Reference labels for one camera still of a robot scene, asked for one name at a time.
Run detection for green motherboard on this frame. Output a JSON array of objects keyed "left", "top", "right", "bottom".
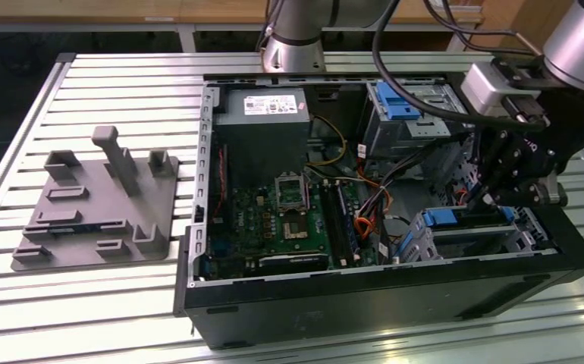
[{"left": 207, "top": 166, "right": 387, "bottom": 272}]

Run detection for orange flat wire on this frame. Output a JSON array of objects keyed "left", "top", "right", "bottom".
[{"left": 353, "top": 217, "right": 374, "bottom": 240}]

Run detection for wooden desk with grey frame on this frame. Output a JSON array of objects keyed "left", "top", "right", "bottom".
[{"left": 0, "top": 0, "right": 485, "bottom": 52}]

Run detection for red orange yellow power wire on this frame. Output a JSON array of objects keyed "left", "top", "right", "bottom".
[{"left": 358, "top": 180, "right": 470, "bottom": 219}]

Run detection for yellow and black wires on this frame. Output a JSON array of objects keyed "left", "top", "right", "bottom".
[{"left": 306, "top": 115, "right": 349, "bottom": 168}]

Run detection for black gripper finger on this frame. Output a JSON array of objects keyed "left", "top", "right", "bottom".
[
  {"left": 466, "top": 128, "right": 518, "bottom": 212},
  {"left": 485, "top": 176, "right": 569, "bottom": 209}
]

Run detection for drive cage with blue latch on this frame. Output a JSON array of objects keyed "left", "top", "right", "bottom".
[{"left": 361, "top": 81, "right": 477, "bottom": 160}]

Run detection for black RAM slot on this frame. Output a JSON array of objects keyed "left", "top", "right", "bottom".
[
  {"left": 321, "top": 180, "right": 343, "bottom": 268},
  {"left": 335, "top": 181, "right": 361, "bottom": 262}
]

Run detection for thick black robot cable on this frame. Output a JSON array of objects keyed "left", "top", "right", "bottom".
[{"left": 370, "top": 0, "right": 550, "bottom": 128}]

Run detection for grey parts rack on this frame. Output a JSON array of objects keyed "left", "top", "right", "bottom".
[{"left": 10, "top": 124, "right": 181, "bottom": 272}]

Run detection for silver metal disk bay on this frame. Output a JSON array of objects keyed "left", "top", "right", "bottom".
[{"left": 401, "top": 184, "right": 558, "bottom": 263}]

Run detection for tan chipset heat sink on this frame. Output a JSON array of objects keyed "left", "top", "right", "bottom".
[{"left": 281, "top": 221, "right": 309, "bottom": 240}]

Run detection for black PC case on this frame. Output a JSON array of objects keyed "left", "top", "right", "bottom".
[{"left": 171, "top": 70, "right": 584, "bottom": 350}]

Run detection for grey power supply unit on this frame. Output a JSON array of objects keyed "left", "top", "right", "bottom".
[{"left": 211, "top": 87, "right": 313, "bottom": 189}]

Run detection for hard disk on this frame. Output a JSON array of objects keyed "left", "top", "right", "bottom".
[{"left": 421, "top": 204, "right": 515, "bottom": 229}]

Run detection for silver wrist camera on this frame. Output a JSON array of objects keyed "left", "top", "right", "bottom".
[{"left": 459, "top": 62, "right": 518, "bottom": 115}]

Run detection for CPU socket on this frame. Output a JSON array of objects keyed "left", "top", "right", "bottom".
[{"left": 274, "top": 172, "right": 310, "bottom": 213}]

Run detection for black cable bundle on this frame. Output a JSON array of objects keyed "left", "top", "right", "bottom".
[{"left": 371, "top": 143, "right": 454, "bottom": 190}]

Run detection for black graphics card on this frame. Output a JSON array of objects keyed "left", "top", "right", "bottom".
[{"left": 258, "top": 253, "right": 330, "bottom": 271}]

